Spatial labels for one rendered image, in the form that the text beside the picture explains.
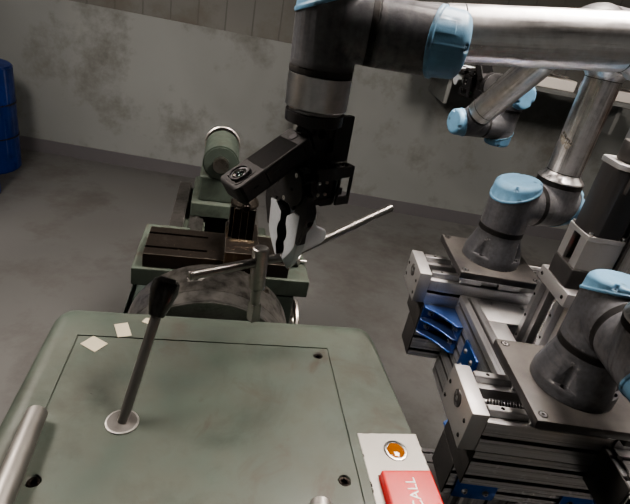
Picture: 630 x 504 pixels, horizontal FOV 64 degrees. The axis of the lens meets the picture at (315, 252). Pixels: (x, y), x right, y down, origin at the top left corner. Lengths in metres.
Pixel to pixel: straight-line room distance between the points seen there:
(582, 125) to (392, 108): 3.27
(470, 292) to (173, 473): 1.01
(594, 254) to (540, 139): 3.85
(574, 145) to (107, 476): 1.23
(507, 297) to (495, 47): 0.86
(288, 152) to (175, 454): 0.36
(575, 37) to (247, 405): 0.62
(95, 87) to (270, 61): 1.52
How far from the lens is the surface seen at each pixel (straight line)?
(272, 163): 0.59
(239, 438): 0.62
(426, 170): 4.78
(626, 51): 0.79
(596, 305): 0.94
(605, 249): 1.20
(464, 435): 1.00
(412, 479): 0.61
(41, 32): 4.97
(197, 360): 0.70
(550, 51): 0.76
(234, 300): 0.86
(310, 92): 0.59
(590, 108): 1.41
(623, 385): 0.86
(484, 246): 1.39
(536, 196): 1.36
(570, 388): 1.01
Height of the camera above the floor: 1.72
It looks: 27 degrees down
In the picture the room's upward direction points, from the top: 12 degrees clockwise
